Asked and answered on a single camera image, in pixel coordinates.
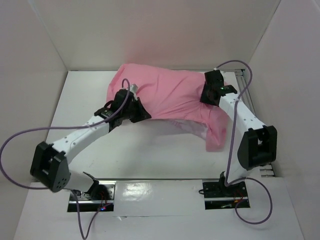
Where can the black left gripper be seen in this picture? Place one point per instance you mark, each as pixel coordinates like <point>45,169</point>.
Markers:
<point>142,114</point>

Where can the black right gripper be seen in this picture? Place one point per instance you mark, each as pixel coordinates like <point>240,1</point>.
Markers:
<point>208,90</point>

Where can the pink satin pillowcase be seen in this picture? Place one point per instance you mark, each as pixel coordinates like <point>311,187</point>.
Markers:
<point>175,95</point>

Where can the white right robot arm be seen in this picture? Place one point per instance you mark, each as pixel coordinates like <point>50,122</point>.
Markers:
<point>234,173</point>

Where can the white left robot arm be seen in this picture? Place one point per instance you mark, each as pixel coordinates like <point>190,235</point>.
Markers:
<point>50,164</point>

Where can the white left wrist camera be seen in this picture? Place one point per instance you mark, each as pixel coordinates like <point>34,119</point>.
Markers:
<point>133,89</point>

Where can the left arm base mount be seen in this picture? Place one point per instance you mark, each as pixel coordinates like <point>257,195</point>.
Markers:
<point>89,194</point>

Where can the aluminium frame rail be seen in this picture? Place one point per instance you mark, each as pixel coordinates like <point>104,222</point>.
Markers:
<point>250,100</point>

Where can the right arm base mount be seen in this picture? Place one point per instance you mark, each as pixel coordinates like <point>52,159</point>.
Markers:
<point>218,197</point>

